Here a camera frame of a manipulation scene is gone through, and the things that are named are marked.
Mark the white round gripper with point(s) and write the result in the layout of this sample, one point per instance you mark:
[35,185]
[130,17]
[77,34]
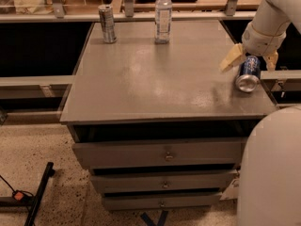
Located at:
[261,44]

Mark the blue pepsi can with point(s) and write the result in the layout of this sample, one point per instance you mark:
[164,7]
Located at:
[249,74]

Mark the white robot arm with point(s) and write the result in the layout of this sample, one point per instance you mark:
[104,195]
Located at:
[269,191]

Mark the silver slim can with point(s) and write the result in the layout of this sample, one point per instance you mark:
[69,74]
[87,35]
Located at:
[107,23]

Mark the top grey drawer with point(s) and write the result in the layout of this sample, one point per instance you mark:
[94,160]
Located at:
[159,153]

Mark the grey drawer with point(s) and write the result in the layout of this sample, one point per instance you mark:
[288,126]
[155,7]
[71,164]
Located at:
[159,153]
[161,201]
[162,181]

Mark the clear plastic water bottle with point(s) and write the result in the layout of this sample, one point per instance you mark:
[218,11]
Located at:
[163,15]

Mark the grey drawer cabinet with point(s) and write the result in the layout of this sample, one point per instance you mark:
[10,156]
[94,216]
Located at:
[158,125]

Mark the middle grey drawer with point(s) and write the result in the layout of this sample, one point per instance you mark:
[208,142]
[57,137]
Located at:
[162,181]

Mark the bottom grey drawer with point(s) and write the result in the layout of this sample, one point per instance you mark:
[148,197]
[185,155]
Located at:
[161,201]

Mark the black metal stand leg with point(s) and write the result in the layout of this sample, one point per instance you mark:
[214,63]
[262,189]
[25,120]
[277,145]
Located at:
[34,204]

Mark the orange cable connector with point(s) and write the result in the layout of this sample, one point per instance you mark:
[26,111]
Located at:
[22,196]

